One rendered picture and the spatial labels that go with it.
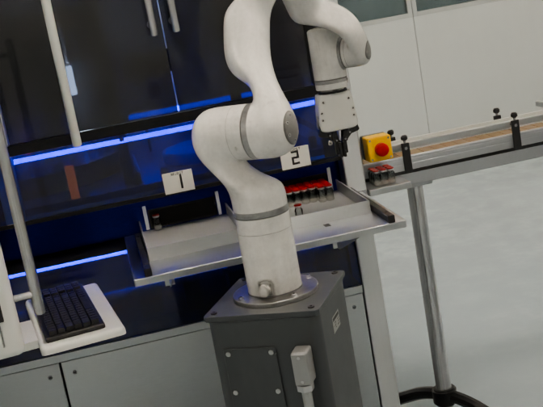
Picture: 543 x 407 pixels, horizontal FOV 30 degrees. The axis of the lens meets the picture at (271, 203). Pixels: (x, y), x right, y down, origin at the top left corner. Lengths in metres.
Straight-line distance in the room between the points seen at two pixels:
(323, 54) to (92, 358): 1.10
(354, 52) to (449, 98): 5.45
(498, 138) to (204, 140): 1.29
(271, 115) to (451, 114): 5.93
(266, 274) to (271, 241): 0.08
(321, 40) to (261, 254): 0.65
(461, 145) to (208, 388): 1.06
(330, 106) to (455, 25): 5.38
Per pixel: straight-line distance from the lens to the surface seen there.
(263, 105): 2.09
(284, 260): 2.17
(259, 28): 2.17
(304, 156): 2.90
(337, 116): 2.60
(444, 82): 7.93
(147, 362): 2.98
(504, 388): 3.69
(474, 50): 8.00
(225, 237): 2.63
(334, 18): 2.49
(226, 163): 2.15
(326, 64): 2.56
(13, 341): 2.39
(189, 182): 2.86
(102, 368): 2.98
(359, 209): 2.70
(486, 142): 3.19
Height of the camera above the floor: 1.55
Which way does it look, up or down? 13 degrees down
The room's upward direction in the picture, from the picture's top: 10 degrees counter-clockwise
